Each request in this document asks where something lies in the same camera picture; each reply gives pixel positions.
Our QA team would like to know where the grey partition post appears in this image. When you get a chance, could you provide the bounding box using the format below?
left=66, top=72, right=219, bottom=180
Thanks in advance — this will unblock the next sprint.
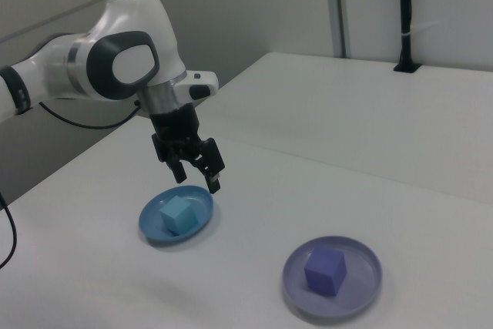
left=328, top=0, right=354, bottom=59

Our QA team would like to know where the blue plate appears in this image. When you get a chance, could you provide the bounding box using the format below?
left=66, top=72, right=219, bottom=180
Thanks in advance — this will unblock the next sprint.
left=138, top=185, right=215, bottom=246

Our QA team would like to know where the teal cube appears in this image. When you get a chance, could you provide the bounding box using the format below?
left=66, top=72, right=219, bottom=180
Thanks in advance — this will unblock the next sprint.
left=159, top=195, right=199, bottom=236

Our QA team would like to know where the lilac purple plate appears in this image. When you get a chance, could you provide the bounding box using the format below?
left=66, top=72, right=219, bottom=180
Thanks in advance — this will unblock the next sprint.
left=282, top=235, right=384, bottom=317

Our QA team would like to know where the purple cube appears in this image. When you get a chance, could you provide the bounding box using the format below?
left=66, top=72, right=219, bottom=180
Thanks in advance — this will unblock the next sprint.
left=304, top=246, right=347, bottom=298

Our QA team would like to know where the black hanging robot cable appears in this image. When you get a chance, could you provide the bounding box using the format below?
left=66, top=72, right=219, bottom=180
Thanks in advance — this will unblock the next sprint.
left=0, top=99, right=142, bottom=269

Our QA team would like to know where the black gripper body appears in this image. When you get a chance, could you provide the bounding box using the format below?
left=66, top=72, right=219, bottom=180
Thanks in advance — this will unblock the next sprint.
left=149, top=103, right=203, bottom=149

